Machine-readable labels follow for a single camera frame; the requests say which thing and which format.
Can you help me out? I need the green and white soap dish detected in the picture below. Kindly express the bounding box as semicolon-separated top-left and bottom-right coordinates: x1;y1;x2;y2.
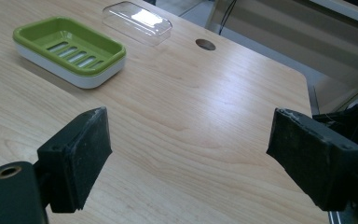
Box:
12;16;128;90

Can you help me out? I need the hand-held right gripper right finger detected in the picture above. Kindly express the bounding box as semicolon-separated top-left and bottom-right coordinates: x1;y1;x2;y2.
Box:
266;107;358;212

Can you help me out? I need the clear plastic lid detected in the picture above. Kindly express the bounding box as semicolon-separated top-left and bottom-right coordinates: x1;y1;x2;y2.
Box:
101;1;173;48

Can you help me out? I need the black cable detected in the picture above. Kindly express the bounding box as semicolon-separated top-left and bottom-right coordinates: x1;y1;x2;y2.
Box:
218;0;238;35

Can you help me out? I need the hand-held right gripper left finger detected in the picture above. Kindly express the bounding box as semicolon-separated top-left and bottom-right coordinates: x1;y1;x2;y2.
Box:
36;106;113;214

